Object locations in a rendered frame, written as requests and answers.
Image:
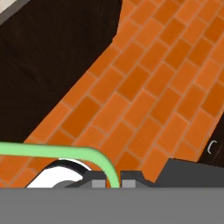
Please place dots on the white and black round thing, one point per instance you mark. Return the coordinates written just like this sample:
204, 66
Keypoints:
52, 175

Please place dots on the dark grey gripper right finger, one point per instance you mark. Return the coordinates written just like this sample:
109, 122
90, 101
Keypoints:
131, 176

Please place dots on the green straw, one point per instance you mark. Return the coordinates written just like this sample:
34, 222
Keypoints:
43, 151

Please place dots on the dark wood counter cabinet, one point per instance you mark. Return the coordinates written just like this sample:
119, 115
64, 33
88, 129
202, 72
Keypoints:
49, 64

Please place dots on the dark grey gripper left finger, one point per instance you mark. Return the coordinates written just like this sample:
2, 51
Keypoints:
93, 178

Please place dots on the dark grey flat block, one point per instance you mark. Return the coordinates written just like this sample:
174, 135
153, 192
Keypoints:
189, 175

